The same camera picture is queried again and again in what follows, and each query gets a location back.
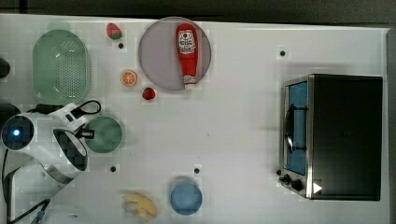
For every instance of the green mug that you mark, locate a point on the green mug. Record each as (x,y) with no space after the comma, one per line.
(107,134)

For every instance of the red ketchup bottle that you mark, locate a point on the red ketchup bottle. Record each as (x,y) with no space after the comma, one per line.
(187,53)

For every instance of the toy strawberry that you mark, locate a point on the toy strawberry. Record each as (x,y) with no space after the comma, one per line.
(113,31)

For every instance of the green perforated colander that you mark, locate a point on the green perforated colander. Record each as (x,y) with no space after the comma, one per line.
(61,68)

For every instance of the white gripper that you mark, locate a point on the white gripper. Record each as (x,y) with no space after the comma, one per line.
(74,118)

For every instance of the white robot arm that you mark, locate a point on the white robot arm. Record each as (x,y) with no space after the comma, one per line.
(50,135)

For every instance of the black cylinder upper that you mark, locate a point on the black cylinder upper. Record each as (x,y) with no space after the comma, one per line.
(4,68)

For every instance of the black cylinder lower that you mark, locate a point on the black cylinder lower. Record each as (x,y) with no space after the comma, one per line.
(7,111)

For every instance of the small red toy fruit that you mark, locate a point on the small red toy fruit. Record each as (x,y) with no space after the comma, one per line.
(148,93)

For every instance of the black toaster oven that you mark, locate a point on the black toaster oven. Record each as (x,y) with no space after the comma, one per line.
(332,129)

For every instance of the black cylinder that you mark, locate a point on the black cylinder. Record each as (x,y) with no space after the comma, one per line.
(7,111)
(4,68)

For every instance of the pink round plate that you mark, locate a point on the pink round plate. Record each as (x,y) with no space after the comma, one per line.
(158,57)

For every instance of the toy orange slice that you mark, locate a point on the toy orange slice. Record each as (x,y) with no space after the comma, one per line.
(128,78)

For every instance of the toy banana bunch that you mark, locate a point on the toy banana bunch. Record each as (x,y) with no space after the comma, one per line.
(145,207)

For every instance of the blue bowl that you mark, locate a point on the blue bowl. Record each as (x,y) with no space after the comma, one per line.
(186,198)

